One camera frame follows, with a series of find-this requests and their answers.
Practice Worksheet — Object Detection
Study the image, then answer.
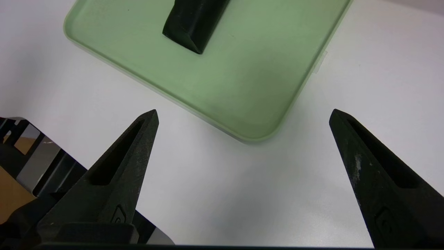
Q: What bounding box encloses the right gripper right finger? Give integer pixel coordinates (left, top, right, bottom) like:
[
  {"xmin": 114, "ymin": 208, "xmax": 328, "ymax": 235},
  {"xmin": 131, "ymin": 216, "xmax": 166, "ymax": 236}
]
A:
[{"xmin": 328, "ymin": 109, "xmax": 444, "ymax": 249}]

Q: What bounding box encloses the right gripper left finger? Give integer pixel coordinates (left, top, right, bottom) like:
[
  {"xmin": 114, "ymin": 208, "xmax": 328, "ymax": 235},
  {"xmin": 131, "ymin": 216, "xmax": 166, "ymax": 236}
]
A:
[{"xmin": 35, "ymin": 109, "xmax": 160, "ymax": 227}]

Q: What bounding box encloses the black glasses case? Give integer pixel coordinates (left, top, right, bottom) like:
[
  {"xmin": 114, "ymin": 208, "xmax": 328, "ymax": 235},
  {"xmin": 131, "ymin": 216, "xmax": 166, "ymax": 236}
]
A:
[{"xmin": 162, "ymin": 0, "xmax": 231, "ymax": 55}]

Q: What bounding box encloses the green plastic tray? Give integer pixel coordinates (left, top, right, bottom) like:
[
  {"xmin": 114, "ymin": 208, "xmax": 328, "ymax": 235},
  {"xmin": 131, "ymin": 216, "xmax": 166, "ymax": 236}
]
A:
[{"xmin": 63, "ymin": 0, "xmax": 353, "ymax": 144}]

